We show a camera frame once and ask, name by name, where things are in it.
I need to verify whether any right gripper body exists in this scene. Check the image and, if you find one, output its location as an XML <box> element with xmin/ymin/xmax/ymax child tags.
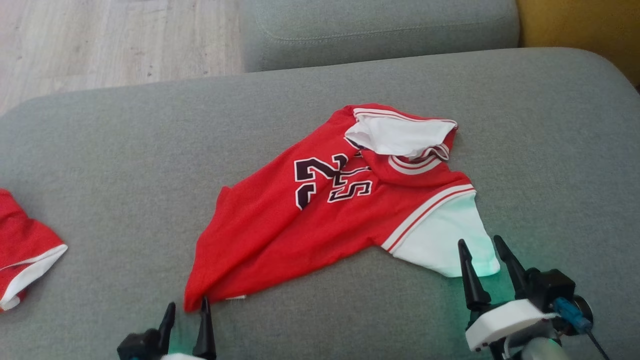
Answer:
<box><xmin>465</xmin><ymin>298</ymin><xmax>557</xmax><ymax>360</ymax></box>

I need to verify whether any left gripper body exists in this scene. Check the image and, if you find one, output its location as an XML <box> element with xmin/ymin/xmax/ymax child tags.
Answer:
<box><xmin>116</xmin><ymin>327</ymin><xmax>201</xmax><ymax>360</ymax></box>

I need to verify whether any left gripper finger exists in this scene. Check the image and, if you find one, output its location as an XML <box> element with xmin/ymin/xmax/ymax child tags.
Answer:
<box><xmin>157</xmin><ymin>301</ymin><xmax>177</xmax><ymax>346</ymax></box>
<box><xmin>192</xmin><ymin>296</ymin><xmax>217</xmax><ymax>360</ymax></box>

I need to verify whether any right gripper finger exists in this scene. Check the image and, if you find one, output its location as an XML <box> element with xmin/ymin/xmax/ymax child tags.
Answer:
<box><xmin>493</xmin><ymin>235</ymin><xmax>532</xmax><ymax>299</ymax></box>
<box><xmin>457</xmin><ymin>239</ymin><xmax>492</xmax><ymax>312</ymax></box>

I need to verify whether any red white number jersey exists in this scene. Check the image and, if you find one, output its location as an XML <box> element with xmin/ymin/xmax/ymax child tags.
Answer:
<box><xmin>183</xmin><ymin>102</ymin><xmax>502</xmax><ymax>313</ymax></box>

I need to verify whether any red shorts white trim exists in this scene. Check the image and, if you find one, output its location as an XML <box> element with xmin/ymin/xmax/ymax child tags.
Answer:
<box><xmin>0</xmin><ymin>187</ymin><xmax>69</xmax><ymax>312</ymax></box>

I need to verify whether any large grey sofa seat cushion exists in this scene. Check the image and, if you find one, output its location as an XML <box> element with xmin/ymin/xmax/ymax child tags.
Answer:
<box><xmin>0</xmin><ymin>47</ymin><xmax>640</xmax><ymax>360</ymax></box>

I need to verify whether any large yellow sofa back cushion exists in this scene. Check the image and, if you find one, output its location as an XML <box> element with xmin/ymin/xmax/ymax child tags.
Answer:
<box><xmin>516</xmin><ymin>0</ymin><xmax>640</xmax><ymax>88</ymax></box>

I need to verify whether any grey sofa back cushion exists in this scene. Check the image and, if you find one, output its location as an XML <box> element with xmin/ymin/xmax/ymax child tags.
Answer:
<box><xmin>239</xmin><ymin>0</ymin><xmax>521</xmax><ymax>73</ymax></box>

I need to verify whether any black cable blue connector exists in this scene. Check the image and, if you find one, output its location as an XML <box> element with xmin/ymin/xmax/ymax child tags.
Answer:
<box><xmin>552</xmin><ymin>296</ymin><xmax>612</xmax><ymax>360</ymax></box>

